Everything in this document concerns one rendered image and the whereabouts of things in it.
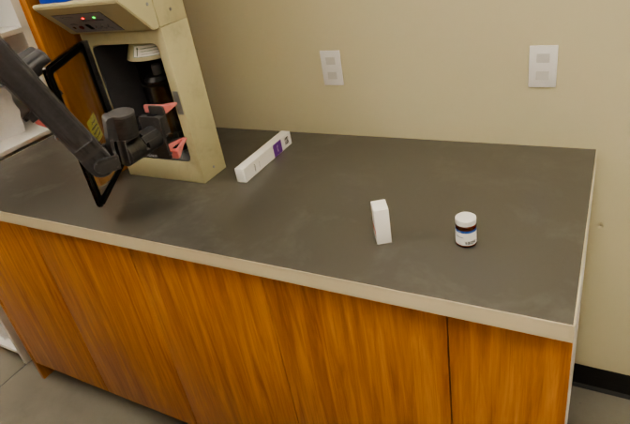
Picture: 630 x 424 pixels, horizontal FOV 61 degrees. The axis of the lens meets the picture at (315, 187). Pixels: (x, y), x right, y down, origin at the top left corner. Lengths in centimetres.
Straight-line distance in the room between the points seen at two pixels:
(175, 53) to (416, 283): 90
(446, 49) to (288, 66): 54
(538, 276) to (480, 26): 74
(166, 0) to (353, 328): 97
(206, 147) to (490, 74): 85
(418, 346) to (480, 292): 22
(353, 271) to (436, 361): 27
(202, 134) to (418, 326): 85
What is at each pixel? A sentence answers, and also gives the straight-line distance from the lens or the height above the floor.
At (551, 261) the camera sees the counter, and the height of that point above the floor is 94.
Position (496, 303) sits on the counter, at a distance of 106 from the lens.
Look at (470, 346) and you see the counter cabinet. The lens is 117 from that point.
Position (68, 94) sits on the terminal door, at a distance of 155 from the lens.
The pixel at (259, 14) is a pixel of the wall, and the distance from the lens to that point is 184.
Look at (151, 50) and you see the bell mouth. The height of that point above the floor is 134.
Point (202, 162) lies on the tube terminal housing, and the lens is 163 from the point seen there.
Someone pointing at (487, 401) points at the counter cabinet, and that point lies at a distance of 128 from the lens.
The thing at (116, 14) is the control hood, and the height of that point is 147.
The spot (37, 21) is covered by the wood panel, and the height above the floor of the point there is 146.
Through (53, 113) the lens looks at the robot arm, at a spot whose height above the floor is 134.
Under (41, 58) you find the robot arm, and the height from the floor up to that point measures 139.
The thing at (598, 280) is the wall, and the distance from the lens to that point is 189.
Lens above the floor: 164
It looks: 28 degrees down
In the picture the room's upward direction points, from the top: 10 degrees counter-clockwise
